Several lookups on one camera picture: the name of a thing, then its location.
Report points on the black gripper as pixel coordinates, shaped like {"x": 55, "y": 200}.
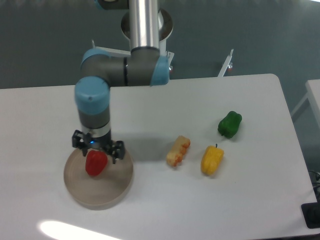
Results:
{"x": 85, "y": 141}

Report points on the red toy pepper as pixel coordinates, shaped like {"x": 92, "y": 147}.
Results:
{"x": 95, "y": 163}

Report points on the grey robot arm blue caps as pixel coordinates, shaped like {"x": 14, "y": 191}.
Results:
{"x": 100, "y": 71}

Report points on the beige round plate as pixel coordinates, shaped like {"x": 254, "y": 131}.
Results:
{"x": 102, "y": 191}

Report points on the yellow toy pepper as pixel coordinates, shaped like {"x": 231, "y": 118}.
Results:
{"x": 211, "y": 159}

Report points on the green toy pepper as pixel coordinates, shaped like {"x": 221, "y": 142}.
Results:
{"x": 229, "y": 125}

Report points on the yellow orange toy corn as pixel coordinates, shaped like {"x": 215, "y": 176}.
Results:
{"x": 178, "y": 150}

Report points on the black box at table edge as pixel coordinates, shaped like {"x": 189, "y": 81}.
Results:
{"x": 311, "y": 214}

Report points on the white side table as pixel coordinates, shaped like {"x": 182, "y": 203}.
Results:
{"x": 310, "y": 99}

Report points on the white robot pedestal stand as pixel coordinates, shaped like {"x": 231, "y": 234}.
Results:
{"x": 165, "y": 24}

